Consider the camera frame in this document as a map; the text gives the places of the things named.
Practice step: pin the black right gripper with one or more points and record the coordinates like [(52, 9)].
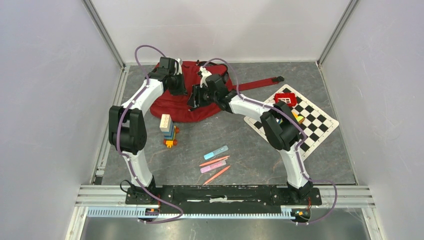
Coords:
[(194, 101)]

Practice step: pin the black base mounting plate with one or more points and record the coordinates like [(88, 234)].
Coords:
[(219, 199)]

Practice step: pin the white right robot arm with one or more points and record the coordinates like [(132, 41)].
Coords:
[(282, 129)]

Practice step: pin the pink highlighter pen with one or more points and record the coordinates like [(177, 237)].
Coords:
[(213, 166)]

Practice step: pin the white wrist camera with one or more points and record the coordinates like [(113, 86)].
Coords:
[(204, 74), (178, 66)]

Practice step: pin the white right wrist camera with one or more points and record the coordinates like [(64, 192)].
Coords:
[(204, 74)]

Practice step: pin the red student backpack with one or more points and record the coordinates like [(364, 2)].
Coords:
[(177, 106)]

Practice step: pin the red toy brick house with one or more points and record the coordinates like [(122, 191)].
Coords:
[(287, 97)]

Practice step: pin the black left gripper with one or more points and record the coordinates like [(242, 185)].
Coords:
[(182, 90)]

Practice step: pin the aluminium frame rail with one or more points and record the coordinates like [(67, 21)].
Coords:
[(347, 212)]

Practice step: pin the orange pen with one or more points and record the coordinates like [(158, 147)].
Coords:
[(214, 161), (216, 175)]

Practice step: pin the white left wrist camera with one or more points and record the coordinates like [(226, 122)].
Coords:
[(178, 66)]

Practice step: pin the colourful block tower toy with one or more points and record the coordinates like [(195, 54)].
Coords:
[(169, 130)]

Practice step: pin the blue highlighter pen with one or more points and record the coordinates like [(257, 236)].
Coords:
[(216, 152)]

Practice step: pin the orange pen lower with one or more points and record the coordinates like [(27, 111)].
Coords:
[(216, 175)]

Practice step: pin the colourful block pile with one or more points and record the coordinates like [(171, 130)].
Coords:
[(299, 118)]

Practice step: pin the orange pen upper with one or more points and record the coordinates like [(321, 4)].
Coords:
[(214, 161)]

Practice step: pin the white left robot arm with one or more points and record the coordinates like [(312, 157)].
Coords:
[(126, 122)]

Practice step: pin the black white chessboard mat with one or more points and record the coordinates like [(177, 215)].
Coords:
[(316, 124)]

